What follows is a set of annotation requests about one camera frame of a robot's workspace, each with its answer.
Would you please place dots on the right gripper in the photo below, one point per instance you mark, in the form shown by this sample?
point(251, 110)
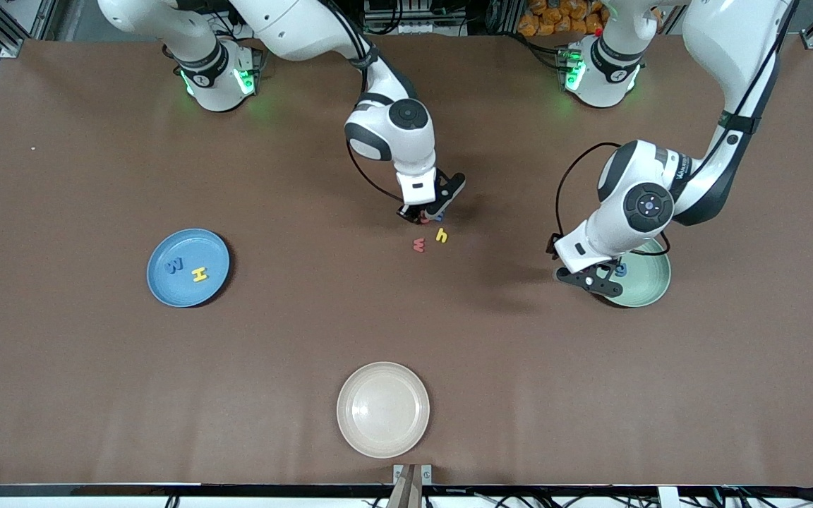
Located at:
point(410, 211)

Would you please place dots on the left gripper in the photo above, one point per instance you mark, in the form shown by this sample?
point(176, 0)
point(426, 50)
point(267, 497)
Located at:
point(614, 262)

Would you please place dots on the yellow foam letter h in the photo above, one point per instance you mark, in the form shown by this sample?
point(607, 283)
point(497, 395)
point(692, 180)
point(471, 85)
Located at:
point(200, 274)
point(442, 237)

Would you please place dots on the blue foam letter M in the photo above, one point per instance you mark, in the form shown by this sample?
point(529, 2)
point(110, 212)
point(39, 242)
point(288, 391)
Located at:
point(174, 267)

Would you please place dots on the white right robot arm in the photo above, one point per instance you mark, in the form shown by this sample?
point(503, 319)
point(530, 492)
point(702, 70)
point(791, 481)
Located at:
point(392, 134)

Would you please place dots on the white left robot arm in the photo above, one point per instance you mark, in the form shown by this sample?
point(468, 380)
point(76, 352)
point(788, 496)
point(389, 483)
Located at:
point(650, 204)

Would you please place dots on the green plate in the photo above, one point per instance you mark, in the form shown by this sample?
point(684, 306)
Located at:
point(650, 279)

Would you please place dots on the beige plate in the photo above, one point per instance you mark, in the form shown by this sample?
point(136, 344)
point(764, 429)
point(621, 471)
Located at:
point(383, 410)

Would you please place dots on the blue plate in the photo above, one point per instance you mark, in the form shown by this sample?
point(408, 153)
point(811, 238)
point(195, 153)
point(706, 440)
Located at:
point(188, 296)

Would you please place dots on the red foam letter m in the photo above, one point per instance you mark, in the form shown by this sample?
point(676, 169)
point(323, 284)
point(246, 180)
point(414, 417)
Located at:
point(418, 245)

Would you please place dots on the orange packet pile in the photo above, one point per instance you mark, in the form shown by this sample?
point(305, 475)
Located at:
point(562, 20)

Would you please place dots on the metal table edge bracket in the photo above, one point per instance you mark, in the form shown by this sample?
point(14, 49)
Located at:
point(426, 474)

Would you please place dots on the black table edge rail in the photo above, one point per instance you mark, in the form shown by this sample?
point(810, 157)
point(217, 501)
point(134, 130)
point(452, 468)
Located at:
point(166, 490)

